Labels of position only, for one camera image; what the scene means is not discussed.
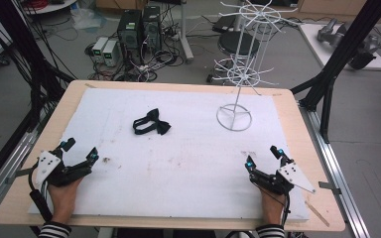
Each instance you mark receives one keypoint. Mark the black laptop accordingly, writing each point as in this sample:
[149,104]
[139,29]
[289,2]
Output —
[225,23]

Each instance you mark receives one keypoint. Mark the white foam mat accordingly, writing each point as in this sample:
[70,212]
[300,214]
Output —
[185,165]

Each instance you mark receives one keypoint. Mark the person's right hand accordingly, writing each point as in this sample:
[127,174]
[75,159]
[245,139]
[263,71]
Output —
[273,208]

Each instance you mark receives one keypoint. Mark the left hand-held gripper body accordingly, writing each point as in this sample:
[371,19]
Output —
[48,163]

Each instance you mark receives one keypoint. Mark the thin wooden stick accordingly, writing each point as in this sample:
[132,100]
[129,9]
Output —
[317,214]

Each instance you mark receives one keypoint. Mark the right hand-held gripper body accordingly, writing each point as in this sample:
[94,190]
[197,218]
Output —
[296,177]

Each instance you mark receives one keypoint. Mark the black frame post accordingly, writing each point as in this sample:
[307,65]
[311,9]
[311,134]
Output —
[347,49]
[16,49]

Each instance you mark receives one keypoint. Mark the white floor board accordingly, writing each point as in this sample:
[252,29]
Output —
[314,43]

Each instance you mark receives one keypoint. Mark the grey metal table leg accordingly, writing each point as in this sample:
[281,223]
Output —
[185,36]

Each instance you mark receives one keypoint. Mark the person's left hand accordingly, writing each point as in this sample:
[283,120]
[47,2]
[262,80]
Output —
[62,200]

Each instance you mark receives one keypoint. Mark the aluminium frame rail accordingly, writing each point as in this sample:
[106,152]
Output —
[0,178]
[340,185]

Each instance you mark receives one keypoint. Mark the grey metal table clamp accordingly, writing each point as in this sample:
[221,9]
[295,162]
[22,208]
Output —
[16,174]
[330,187]

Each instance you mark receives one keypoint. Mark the black bow tie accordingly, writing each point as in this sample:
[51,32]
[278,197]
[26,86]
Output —
[160,126]

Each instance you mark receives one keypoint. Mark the round white table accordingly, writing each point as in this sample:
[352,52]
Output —
[51,7]

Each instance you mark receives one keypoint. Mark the white bench power supply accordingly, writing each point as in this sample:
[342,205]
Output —
[110,53]
[99,48]

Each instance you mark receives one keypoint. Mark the black computer tower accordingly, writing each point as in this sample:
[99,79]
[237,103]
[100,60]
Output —
[129,31]
[152,28]

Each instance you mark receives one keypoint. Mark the grey robot device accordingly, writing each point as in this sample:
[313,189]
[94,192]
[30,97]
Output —
[330,33]

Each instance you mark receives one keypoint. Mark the clear plastic bag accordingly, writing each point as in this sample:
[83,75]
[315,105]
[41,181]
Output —
[86,18]

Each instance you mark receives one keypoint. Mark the black round stool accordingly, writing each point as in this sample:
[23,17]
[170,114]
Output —
[231,43]

